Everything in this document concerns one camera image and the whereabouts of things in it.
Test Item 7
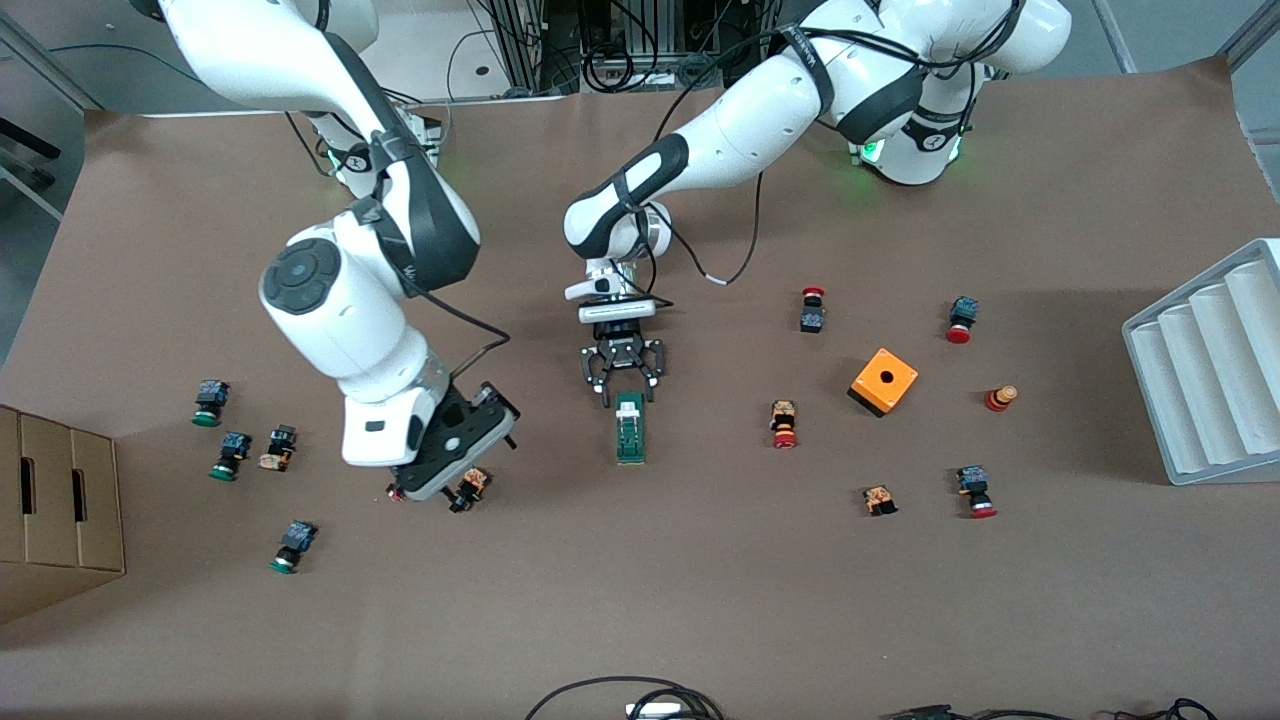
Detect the black cable loop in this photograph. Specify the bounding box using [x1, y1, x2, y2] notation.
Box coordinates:
[525, 677, 726, 720]

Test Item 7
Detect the orange button enclosure box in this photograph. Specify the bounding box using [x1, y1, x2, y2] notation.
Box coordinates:
[847, 347, 920, 419]

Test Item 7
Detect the green load switch white handle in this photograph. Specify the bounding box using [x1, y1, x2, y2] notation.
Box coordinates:
[614, 392, 648, 466]

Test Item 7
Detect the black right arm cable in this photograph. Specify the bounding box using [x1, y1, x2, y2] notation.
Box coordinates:
[283, 108, 513, 381]

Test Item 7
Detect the light grey ribbed tray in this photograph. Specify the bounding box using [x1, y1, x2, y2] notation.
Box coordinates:
[1120, 238, 1280, 487]

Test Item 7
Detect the aluminium frame rack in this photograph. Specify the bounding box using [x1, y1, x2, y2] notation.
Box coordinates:
[480, 0, 801, 93]

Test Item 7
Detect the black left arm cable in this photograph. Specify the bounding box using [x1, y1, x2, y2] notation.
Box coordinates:
[655, 25, 771, 293]

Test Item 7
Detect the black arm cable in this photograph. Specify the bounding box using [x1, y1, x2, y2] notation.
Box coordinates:
[283, 108, 513, 381]
[655, 25, 771, 293]

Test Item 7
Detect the green push button switch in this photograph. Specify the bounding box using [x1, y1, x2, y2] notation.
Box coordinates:
[191, 380, 232, 429]
[268, 519, 319, 576]
[208, 431, 254, 483]

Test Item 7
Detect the brown cardboard box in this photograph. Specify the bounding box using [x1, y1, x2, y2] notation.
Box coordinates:
[0, 405, 127, 626]

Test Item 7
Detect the black switch tan contact block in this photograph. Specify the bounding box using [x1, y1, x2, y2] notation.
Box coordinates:
[257, 424, 299, 473]

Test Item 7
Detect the black switch orange contact block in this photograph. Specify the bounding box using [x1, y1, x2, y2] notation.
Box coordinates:
[447, 468, 491, 515]

